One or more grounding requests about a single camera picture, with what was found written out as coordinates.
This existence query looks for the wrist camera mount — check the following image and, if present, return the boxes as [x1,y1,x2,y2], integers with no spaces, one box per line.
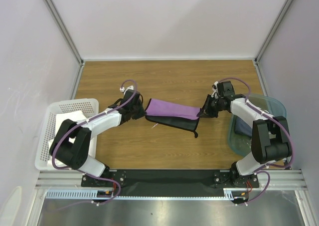
[120,85,135,93]
[211,81,219,99]

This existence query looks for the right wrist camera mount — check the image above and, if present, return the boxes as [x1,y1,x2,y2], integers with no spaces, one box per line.
[211,81,219,99]

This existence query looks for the dark blue towel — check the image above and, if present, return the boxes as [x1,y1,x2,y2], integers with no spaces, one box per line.
[234,117,252,137]

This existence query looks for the white plastic laundry basket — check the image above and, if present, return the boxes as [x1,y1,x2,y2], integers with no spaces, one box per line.
[35,98,99,171]

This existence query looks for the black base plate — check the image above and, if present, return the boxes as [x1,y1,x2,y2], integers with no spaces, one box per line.
[81,168,261,197]

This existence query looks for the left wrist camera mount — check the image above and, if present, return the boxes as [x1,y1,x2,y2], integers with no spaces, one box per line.
[120,85,135,93]

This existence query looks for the white towel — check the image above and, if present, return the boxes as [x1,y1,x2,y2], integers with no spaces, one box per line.
[47,110,97,170]

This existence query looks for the purple towel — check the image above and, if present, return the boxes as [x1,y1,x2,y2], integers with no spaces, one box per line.
[145,98,200,138]

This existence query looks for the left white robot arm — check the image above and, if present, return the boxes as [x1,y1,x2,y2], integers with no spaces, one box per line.
[49,89,145,186]

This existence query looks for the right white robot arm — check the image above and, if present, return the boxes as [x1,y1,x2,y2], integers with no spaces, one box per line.
[197,77,294,188]

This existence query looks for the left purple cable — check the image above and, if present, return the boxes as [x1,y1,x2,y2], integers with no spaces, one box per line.
[51,80,140,208]

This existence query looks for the clear blue plastic tray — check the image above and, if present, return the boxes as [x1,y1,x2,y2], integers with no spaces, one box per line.
[227,94,287,157]

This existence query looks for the aluminium frame rail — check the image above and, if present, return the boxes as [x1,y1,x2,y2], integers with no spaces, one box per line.
[36,170,307,202]

